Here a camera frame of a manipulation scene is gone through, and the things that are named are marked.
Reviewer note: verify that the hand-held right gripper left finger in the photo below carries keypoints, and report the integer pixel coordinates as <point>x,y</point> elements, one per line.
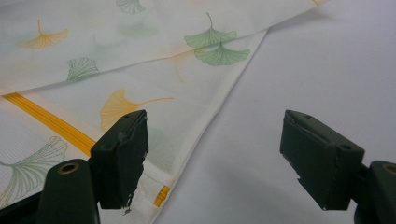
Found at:
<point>118,161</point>

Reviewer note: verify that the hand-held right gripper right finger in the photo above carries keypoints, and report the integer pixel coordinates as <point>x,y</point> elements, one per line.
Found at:
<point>320,161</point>

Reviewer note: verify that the white leaf print cloth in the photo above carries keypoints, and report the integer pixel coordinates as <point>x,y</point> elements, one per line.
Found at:
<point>149,71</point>

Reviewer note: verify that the white table mat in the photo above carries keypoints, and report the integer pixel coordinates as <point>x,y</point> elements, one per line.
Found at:
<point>311,77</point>

